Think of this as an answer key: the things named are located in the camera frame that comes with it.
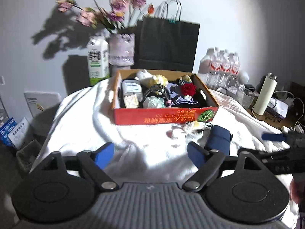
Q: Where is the white plastic container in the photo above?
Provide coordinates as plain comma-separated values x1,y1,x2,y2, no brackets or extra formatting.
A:
122,79,143,102

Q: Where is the white flat box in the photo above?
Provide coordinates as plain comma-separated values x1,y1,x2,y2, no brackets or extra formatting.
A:
24,92,61,118

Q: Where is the blue white carton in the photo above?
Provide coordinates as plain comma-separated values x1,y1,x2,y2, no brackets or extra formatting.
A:
1,117,30,150

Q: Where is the white purple tissue box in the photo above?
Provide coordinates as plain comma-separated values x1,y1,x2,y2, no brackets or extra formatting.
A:
266,98,288,119

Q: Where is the black paper bag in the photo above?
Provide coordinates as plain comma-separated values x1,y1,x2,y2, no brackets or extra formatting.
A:
133,0,200,72

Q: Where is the iridescent wrapper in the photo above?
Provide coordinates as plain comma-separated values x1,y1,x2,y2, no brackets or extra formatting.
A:
143,96,165,109

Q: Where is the dark waste bin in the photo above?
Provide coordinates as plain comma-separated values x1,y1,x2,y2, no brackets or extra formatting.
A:
16,139,42,178

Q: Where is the white charging cable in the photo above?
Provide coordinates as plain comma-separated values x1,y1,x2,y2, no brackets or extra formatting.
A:
271,90,305,134

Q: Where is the purple textured vase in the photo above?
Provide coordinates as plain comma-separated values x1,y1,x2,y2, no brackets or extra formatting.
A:
109,34,135,75

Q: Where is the white thermos bottle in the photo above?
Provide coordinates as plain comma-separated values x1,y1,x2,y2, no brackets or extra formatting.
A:
253,72,278,116

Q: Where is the purple flower bouquet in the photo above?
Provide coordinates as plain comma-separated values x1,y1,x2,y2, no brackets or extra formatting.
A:
55,0,156,35

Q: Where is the clear glass cup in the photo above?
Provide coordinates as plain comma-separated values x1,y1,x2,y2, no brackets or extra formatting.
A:
236,88,255,109

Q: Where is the orange cardboard box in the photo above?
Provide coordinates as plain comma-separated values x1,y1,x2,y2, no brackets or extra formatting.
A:
112,70,219,125

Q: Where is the person right hand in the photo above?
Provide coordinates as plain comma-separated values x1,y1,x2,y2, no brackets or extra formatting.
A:
290,179,305,229

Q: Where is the red rose flower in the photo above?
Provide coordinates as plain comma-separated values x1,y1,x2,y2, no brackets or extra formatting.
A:
180,83,196,97

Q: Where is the water bottle pack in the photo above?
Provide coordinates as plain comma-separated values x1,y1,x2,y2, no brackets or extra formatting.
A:
198,47,240,93

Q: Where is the white round speaker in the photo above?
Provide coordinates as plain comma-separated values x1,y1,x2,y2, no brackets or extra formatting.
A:
237,70,249,85

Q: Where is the small yellow white box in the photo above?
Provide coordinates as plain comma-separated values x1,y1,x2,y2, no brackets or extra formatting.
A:
124,94,139,109

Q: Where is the black braided cable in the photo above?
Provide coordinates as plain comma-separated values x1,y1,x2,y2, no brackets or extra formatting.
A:
142,84,172,108

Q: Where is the small white round cap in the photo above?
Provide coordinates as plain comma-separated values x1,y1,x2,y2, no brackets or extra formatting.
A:
166,128,187,139

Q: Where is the white green milk carton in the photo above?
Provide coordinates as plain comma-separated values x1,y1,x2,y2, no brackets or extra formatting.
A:
87,36,110,86

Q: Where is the small colourful figurine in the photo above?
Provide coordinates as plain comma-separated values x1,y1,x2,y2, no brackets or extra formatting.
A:
177,74,192,85

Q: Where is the navy zip pouch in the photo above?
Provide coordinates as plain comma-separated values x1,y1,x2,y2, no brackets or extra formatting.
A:
205,125,232,156

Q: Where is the yellow white plush toy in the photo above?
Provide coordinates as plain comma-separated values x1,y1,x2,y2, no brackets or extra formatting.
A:
134,69,169,88

